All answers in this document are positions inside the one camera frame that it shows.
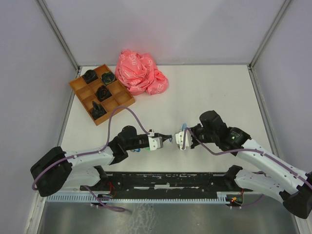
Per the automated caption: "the black rolled item centre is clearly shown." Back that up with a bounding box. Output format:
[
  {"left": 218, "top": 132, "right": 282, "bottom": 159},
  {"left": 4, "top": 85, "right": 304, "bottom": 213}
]
[{"left": 96, "top": 86, "right": 112, "bottom": 101}]

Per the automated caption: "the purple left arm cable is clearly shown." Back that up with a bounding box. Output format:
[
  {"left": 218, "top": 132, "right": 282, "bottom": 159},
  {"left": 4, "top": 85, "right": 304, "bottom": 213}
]
[{"left": 32, "top": 106, "right": 153, "bottom": 212}]

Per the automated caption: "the black rolled item lower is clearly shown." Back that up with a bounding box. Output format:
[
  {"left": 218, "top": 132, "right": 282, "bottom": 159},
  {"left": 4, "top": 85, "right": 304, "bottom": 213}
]
[{"left": 91, "top": 101, "right": 107, "bottom": 120}]

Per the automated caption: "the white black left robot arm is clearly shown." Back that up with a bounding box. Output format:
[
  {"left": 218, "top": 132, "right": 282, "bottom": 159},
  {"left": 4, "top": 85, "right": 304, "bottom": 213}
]
[{"left": 30, "top": 125, "right": 173, "bottom": 197}]

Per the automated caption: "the black yellow rolled item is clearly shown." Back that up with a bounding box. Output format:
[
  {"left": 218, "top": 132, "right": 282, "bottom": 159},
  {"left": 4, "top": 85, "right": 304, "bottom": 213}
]
[{"left": 101, "top": 71, "right": 116, "bottom": 85}]

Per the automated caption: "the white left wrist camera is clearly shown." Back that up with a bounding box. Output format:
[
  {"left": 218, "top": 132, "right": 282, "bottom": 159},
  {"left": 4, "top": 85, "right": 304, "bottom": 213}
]
[{"left": 147, "top": 129, "right": 163, "bottom": 151}]

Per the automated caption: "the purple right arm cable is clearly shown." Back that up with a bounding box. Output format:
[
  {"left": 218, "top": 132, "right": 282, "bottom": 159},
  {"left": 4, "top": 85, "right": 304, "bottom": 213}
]
[{"left": 182, "top": 128, "right": 312, "bottom": 209}]

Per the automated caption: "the white slotted cable duct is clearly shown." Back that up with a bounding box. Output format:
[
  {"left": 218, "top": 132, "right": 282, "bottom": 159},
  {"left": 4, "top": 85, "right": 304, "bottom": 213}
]
[{"left": 45, "top": 191, "right": 244, "bottom": 203}]

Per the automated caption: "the black rolled item top left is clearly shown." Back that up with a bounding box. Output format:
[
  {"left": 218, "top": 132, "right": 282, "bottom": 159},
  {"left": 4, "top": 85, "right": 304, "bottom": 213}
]
[{"left": 82, "top": 70, "right": 98, "bottom": 84}]

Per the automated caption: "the aluminium frame post left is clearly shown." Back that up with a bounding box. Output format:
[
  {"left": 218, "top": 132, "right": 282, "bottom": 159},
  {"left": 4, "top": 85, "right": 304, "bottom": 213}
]
[{"left": 35, "top": 0, "right": 80, "bottom": 71}]

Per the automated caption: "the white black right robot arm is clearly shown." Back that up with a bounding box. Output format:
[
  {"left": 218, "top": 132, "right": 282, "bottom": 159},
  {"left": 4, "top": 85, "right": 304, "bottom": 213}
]
[{"left": 189, "top": 111, "right": 312, "bottom": 219}]

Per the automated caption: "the black metal base rail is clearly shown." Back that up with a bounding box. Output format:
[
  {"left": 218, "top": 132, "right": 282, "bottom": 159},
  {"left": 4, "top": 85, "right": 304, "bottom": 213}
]
[{"left": 89, "top": 172, "right": 242, "bottom": 200}]

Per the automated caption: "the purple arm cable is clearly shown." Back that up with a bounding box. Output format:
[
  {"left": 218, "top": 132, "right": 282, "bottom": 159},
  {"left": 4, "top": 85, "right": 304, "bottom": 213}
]
[
  {"left": 32, "top": 106, "right": 153, "bottom": 212},
  {"left": 182, "top": 128, "right": 312, "bottom": 209}
]

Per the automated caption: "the crumpled pink plastic bag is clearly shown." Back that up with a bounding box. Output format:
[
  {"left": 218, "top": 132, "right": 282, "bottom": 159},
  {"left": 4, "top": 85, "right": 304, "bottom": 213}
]
[{"left": 115, "top": 50, "right": 169, "bottom": 96}]

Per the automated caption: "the aluminium frame post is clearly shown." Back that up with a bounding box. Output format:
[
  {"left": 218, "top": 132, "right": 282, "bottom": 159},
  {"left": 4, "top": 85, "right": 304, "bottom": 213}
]
[
  {"left": 248, "top": 0, "right": 293, "bottom": 68},
  {"left": 35, "top": 0, "right": 80, "bottom": 71}
]

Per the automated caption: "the aluminium frame post right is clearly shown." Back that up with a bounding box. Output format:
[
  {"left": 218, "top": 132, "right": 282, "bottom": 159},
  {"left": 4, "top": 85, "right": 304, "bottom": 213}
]
[{"left": 248, "top": 0, "right": 293, "bottom": 68}]

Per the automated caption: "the brown wooden compartment tray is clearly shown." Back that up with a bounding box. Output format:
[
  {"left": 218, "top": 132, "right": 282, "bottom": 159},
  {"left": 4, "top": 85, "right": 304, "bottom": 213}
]
[{"left": 69, "top": 64, "right": 135, "bottom": 125}]

